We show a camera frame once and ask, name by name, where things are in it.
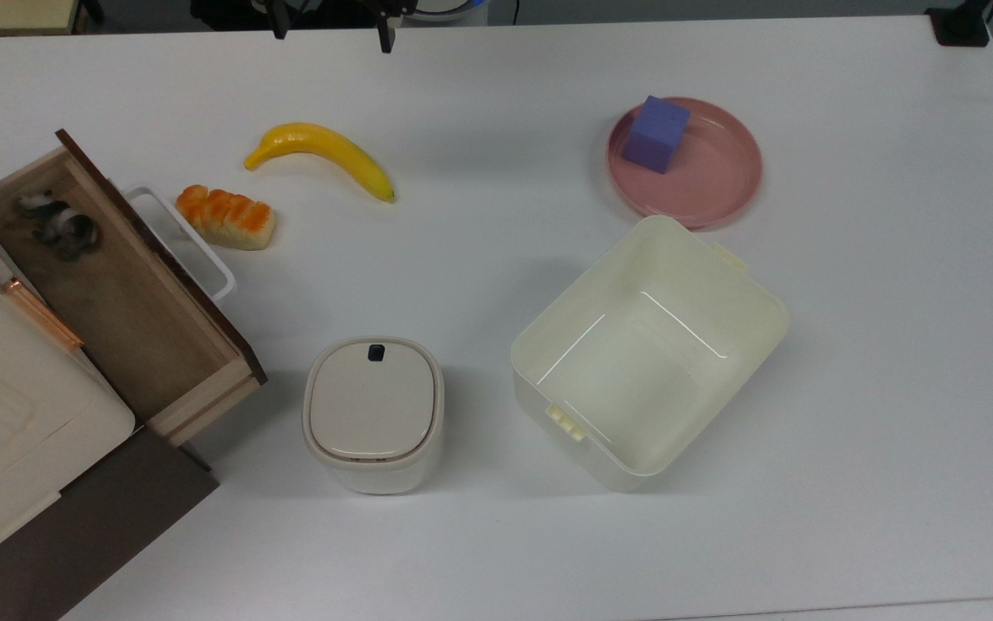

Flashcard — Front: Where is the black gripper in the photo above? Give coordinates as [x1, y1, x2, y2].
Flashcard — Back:
[253, 0, 418, 55]

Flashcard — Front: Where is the wooden drawer with white handle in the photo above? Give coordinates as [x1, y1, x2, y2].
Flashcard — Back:
[0, 129, 268, 448]

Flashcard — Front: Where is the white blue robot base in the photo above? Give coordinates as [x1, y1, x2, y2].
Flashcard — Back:
[414, 0, 491, 20]

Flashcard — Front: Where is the yellow banana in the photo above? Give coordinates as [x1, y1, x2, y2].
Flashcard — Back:
[243, 122, 397, 204]

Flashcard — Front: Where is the orange glazed bread loaf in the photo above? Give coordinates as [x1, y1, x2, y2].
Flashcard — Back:
[174, 185, 277, 252]

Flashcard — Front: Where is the tan wooden side table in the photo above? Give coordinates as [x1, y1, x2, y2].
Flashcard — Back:
[0, 0, 88, 38]

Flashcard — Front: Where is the grey toy figure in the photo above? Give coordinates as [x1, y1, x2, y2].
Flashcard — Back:
[16, 191, 103, 262]

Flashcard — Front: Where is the purple cube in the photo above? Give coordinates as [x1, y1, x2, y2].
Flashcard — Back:
[621, 95, 693, 175]

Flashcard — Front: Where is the white lidded trash can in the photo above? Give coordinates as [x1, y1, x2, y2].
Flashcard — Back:
[302, 336, 446, 496]

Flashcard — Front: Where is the pink plate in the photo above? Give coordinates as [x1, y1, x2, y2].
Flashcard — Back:
[606, 97, 764, 230]

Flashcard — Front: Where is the cream plastic bin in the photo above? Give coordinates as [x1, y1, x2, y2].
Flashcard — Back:
[510, 215, 790, 493]

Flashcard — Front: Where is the white appliance with copper handle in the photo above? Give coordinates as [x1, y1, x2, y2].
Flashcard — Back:
[0, 172, 136, 580]

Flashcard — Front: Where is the black clamp mount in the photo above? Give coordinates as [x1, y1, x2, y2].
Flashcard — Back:
[926, 0, 993, 47]

